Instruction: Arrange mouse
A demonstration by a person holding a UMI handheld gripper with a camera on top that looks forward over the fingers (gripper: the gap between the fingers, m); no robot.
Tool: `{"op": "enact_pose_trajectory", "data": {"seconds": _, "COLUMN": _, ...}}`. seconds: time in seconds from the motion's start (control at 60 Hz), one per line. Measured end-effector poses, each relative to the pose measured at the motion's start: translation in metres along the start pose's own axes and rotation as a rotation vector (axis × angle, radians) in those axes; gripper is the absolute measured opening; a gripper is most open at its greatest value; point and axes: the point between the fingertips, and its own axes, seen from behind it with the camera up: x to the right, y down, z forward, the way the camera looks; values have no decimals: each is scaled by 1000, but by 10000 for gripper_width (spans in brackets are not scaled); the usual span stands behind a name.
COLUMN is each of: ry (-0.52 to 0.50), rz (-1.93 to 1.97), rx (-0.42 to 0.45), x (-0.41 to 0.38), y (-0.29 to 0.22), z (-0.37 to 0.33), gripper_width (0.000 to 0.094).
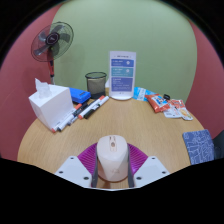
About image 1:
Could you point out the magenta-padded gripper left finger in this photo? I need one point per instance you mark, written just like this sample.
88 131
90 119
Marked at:
73 168

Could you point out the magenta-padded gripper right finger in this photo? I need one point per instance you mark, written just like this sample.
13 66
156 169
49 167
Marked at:
151 168

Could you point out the beige computer mouse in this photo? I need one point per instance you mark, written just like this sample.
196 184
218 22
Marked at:
112 156

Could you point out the blue patterned mouse pad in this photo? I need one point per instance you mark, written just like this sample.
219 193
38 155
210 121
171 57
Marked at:
199 146

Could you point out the white marker red cap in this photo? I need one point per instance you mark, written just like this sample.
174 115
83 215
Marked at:
63 122
89 109

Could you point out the white snack packet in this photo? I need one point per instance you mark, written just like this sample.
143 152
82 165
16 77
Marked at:
172 110

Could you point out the red-orange snack packet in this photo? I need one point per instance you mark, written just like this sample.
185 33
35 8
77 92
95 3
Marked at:
157 102

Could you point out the white tissue box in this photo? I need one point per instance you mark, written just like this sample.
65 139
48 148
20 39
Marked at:
51 105

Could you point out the small black object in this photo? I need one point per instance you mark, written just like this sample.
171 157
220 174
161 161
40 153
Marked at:
166 96

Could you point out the blue whiteboard eraser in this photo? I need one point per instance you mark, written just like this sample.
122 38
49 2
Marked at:
80 95

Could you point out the light blue packet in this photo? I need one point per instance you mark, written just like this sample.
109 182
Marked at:
141 93

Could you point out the black mesh pen cup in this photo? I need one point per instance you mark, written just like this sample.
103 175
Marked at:
96 85

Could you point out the clear stand with blue sign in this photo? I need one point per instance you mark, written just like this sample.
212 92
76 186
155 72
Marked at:
122 75

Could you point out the black standing fan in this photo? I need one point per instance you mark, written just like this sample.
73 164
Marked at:
52 41

